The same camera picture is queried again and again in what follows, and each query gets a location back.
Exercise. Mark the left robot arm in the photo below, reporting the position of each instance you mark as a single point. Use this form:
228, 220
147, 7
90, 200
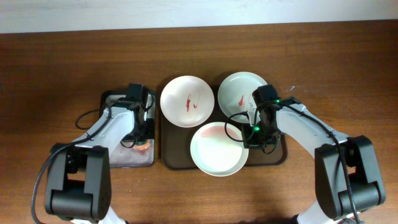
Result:
78, 187

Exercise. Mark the large brown serving tray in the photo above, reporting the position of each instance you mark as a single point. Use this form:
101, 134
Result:
175, 149

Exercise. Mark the pale green plate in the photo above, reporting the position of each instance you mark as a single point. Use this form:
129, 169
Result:
235, 92

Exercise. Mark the white front plate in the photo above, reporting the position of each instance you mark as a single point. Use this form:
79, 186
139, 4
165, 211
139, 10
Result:
217, 150

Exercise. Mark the small soapy water tray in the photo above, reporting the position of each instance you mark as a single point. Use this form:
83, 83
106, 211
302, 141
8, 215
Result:
124, 156

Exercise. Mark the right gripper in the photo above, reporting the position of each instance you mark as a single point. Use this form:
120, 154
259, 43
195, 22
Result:
250, 142

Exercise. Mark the pink white plate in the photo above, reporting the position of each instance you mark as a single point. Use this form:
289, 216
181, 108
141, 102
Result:
187, 101

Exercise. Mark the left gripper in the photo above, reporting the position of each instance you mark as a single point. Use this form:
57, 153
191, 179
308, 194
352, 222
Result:
150, 133

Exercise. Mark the green orange sponge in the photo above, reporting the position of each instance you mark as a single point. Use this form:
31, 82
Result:
141, 145

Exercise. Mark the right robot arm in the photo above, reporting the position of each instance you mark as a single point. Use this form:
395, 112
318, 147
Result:
347, 176

